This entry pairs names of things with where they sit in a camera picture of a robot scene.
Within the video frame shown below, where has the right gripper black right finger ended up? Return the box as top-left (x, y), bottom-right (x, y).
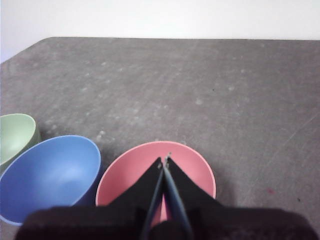
top-left (163, 152), bottom-right (318, 240)

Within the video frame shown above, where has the blue ribbed bowl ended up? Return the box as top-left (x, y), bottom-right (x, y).
top-left (0, 134), bottom-right (105, 227)

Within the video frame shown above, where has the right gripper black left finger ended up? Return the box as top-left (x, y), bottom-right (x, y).
top-left (16, 156), bottom-right (164, 240)

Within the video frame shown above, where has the red ribbed bowl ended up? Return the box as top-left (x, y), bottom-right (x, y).
top-left (95, 140), bottom-right (217, 224)

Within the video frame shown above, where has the green ribbed bowl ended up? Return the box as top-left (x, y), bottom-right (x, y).
top-left (0, 113), bottom-right (42, 173)

